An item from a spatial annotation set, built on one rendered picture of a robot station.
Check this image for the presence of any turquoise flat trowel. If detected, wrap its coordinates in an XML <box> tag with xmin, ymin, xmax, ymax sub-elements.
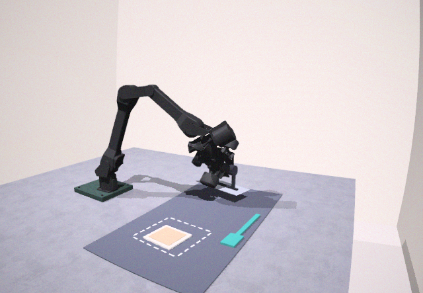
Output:
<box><xmin>220</xmin><ymin>214</ymin><xmax>260</xmax><ymax>248</ymax></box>

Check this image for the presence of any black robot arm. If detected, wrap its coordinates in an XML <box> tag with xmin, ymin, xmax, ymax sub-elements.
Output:
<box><xmin>95</xmin><ymin>85</ymin><xmax>237</xmax><ymax>193</ymax></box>

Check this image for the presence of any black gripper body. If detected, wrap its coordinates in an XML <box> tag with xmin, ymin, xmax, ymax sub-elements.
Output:
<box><xmin>200</xmin><ymin>139</ymin><xmax>239</xmax><ymax>188</ymax></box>

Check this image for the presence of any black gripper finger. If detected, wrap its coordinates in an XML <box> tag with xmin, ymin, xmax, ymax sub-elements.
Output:
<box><xmin>225</xmin><ymin>152</ymin><xmax>235</xmax><ymax>165</ymax></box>
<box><xmin>219</xmin><ymin>171</ymin><xmax>230</xmax><ymax>179</ymax></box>

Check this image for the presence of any beige square tile with dark square centre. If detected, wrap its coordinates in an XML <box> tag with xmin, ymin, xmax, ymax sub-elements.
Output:
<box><xmin>143</xmin><ymin>225</ymin><xmax>192</xmax><ymax>250</ymax></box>

